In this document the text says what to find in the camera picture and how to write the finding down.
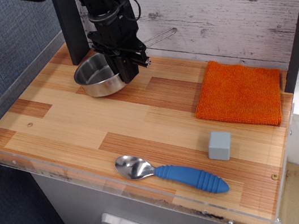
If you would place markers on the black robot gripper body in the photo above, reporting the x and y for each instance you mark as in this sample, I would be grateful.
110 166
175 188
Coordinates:
115 33

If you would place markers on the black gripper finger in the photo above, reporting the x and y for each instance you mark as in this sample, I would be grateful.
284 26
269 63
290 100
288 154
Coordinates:
127 70
111 63

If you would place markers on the silver steel pan with handle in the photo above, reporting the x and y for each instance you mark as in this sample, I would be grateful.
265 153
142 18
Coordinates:
97 78

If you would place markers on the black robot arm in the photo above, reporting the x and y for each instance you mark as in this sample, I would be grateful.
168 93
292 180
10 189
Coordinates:
97 7

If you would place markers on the orange folded cloth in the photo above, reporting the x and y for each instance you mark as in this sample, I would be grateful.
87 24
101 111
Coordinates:
236 93

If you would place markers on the clear acrylic table guard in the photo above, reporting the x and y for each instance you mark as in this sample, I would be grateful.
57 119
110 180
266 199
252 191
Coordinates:
70 141

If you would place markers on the grey cube block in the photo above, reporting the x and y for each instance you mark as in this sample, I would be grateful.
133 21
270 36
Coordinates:
219 145

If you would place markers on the dark grey left post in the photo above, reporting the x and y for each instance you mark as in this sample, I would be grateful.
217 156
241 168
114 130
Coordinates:
72 28

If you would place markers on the spoon with blue handle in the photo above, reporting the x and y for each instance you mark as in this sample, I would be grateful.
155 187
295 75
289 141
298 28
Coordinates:
135 168

